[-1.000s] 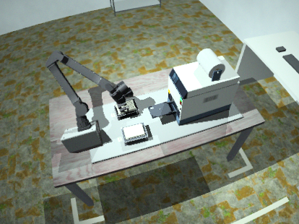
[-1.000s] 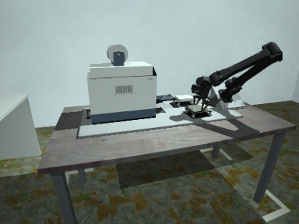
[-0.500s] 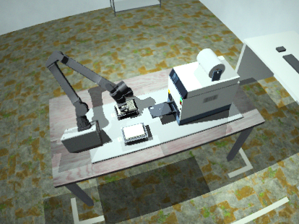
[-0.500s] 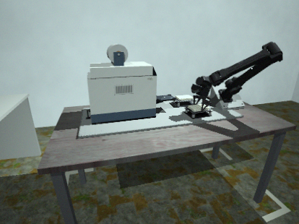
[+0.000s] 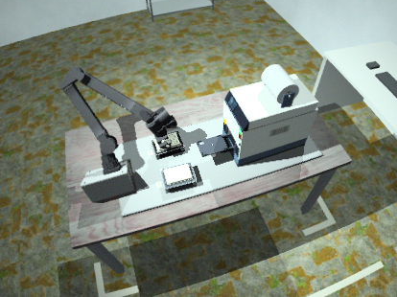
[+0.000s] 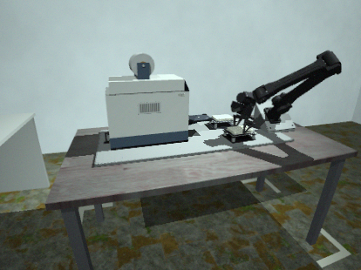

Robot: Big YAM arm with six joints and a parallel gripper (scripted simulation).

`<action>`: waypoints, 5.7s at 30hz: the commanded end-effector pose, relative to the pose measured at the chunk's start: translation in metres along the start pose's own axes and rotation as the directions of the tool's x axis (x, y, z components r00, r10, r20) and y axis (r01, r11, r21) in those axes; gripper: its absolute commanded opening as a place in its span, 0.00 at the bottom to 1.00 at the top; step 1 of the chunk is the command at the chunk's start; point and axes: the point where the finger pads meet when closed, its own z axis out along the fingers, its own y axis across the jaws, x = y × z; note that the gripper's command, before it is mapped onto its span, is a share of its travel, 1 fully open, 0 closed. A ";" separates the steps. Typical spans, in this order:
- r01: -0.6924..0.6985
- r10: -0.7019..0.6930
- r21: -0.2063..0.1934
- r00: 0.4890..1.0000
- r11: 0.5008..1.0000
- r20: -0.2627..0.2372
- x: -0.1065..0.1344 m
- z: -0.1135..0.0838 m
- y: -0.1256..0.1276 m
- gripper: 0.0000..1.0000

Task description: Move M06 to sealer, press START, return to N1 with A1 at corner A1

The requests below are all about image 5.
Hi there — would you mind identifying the white foil roll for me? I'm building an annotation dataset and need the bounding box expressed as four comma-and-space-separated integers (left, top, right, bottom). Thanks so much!
262, 64, 299, 104

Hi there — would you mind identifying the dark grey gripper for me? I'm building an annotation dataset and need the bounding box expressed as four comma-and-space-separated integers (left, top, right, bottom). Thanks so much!
153, 127, 172, 149

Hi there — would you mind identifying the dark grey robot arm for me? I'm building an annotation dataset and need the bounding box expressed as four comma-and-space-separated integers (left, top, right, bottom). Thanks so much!
59, 67, 177, 175

